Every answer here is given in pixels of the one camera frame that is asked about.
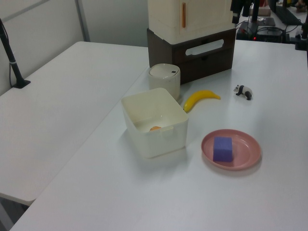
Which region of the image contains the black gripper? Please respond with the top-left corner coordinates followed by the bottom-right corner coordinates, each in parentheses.
top-left (230, 0), bottom-right (252, 25)

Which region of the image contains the purple foam cube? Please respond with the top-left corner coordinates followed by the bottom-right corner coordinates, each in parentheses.
top-left (212, 136), bottom-right (233, 163)

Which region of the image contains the pink plastic plate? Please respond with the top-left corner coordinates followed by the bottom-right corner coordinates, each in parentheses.
top-left (201, 128), bottom-right (262, 171)

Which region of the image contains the black pole with base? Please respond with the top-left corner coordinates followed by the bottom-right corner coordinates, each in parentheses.
top-left (236, 0), bottom-right (276, 41)

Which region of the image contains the dark brown drawer box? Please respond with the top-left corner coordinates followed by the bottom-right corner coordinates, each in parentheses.
top-left (146, 27), bottom-right (237, 85)

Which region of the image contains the cream toy fridge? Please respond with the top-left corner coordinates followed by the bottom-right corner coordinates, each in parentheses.
top-left (147, 0), bottom-right (235, 46)

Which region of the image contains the panda figurine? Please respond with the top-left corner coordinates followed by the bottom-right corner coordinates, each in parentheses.
top-left (232, 84), bottom-right (254, 101)

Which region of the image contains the yellow toy banana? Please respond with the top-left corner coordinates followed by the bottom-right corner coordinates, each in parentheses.
top-left (183, 90), bottom-right (221, 113)

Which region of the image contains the cream mini trash can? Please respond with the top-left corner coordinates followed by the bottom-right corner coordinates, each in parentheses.
top-left (147, 63), bottom-right (181, 101)

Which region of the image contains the cream open storage bin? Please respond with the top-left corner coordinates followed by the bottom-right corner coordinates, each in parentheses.
top-left (120, 87), bottom-right (189, 159)

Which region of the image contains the black clamp mount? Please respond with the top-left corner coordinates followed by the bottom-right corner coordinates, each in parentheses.
top-left (293, 21), bottom-right (308, 51)

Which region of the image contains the grey metal partition post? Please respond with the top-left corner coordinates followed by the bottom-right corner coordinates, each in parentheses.
top-left (74, 0), bottom-right (91, 42)

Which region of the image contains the black camera stand pole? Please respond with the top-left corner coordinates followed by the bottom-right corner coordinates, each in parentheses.
top-left (0, 17), bottom-right (32, 89)

